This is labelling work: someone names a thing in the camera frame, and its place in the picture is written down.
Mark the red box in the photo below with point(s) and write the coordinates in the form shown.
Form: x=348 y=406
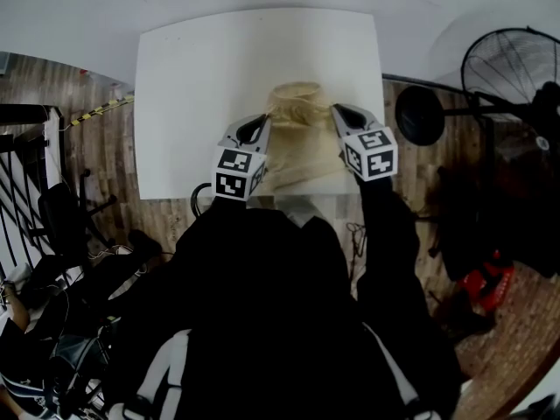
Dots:
x=490 y=284

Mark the dark grey bag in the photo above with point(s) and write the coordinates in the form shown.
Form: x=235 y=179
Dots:
x=79 y=361

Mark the cream yellow shorts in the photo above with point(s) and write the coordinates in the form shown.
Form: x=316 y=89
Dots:
x=302 y=160

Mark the black metal railing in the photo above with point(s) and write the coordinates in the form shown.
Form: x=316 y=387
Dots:
x=22 y=114

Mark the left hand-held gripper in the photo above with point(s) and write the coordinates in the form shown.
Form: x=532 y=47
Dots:
x=236 y=173

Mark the black standing fan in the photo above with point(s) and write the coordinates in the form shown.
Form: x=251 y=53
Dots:
x=417 y=112

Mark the yellow black striped floor strip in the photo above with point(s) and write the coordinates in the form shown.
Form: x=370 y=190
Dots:
x=102 y=109

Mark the white board panel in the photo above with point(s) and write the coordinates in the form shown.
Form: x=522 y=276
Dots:
x=54 y=142

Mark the black office chair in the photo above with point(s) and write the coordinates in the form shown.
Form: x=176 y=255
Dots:
x=61 y=217
x=503 y=217

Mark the person's right forearm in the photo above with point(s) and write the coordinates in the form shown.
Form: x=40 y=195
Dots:
x=387 y=234

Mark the person's black jacket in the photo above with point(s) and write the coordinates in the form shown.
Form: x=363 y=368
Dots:
x=262 y=313

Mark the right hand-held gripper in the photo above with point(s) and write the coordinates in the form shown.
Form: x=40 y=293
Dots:
x=372 y=153

